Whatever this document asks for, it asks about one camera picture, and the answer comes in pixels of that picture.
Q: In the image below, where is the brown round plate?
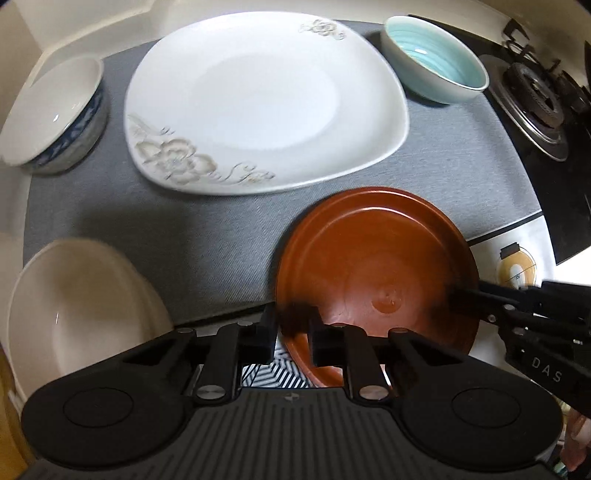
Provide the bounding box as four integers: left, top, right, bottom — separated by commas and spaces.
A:
276, 187, 479, 387

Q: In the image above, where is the large white floral plate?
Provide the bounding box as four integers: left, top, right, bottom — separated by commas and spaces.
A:
124, 12, 410, 196

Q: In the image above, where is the person's right hand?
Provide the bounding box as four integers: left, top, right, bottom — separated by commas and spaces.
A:
560, 409, 591, 472

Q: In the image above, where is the black white patterned cloth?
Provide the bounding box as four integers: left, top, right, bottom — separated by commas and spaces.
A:
242, 337, 315, 389

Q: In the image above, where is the round coaster sticker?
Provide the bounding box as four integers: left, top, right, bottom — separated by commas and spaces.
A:
497, 242, 537, 289

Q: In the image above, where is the grey cloth mat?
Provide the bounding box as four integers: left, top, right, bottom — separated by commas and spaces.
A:
24, 45, 541, 324

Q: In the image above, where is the cream white bowl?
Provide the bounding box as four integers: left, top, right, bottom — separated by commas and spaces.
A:
6, 238, 172, 400

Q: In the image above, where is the black gas stove top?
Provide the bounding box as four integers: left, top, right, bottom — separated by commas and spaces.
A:
435, 19, 590, 264

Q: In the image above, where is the black pan support grate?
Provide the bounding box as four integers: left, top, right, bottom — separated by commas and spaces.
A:
500, 18, 591, 107

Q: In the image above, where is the blue white patterned bowl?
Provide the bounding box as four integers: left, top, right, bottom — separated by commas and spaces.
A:
1, 56, 110, 176

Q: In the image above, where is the light blue ceramic bowl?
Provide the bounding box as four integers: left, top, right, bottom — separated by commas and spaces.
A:
381, 15, 490, 105

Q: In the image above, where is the gas burner with silver ring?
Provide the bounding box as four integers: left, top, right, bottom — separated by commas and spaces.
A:
479, 54, 568, 162

